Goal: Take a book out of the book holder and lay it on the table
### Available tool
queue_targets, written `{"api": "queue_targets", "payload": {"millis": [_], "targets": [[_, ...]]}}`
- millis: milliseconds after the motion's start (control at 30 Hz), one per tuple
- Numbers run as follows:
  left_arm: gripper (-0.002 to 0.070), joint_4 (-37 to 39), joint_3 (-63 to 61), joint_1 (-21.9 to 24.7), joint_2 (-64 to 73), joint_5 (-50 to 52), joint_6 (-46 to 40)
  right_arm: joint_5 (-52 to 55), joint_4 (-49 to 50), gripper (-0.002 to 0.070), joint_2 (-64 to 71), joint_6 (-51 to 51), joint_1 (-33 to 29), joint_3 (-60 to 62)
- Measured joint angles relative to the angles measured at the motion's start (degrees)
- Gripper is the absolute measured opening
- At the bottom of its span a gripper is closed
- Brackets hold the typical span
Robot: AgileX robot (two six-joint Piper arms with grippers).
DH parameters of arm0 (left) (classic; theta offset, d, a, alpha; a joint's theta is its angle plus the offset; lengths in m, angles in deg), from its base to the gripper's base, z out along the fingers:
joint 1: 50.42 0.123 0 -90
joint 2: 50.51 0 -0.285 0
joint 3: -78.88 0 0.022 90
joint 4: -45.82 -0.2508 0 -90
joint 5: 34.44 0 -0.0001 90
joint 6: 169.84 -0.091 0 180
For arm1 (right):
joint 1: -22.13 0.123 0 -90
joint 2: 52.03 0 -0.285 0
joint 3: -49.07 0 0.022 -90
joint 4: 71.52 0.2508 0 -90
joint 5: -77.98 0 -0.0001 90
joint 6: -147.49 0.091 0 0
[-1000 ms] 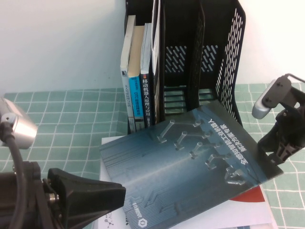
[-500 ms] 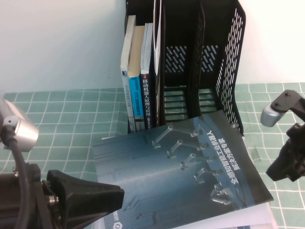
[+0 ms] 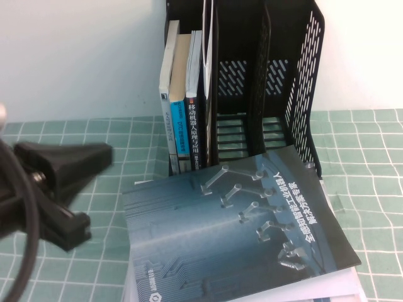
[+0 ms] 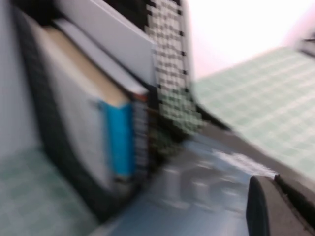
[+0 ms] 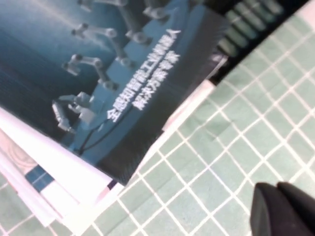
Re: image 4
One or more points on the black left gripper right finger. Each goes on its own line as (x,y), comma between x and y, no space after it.
(300,211)

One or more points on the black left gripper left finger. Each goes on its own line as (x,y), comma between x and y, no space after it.
(265,211)

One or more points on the black spine robotics book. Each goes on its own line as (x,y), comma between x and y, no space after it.
(140,127)

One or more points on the cyan spine book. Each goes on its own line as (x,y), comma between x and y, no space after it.
(120,137)

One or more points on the black mesh book holder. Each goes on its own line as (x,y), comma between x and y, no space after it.
(169,61)

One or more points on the grey spine book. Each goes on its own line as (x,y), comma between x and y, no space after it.
(73,127)

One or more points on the blue cover book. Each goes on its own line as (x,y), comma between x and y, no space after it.
(123,37)

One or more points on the green checked tablecloth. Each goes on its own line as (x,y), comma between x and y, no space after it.
(265,93)

